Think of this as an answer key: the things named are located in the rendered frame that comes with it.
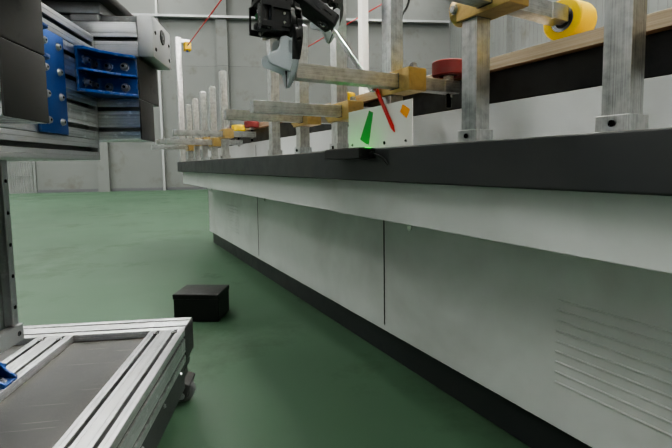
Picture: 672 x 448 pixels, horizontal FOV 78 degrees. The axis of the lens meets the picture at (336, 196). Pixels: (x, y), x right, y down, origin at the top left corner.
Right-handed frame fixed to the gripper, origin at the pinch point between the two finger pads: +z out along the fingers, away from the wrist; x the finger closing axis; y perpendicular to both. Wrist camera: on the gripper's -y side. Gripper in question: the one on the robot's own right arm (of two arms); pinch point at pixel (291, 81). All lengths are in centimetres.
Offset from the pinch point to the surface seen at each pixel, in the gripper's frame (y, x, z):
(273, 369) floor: -14, -48, 82
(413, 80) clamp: -26.5, 5.0, -1.9
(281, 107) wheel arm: -7.6, -23.5, 1.5
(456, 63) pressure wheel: -40.4, 3.8, -7.4
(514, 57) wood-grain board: -45.6, 15.5, -6.7
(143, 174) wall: -78, -1198, 35
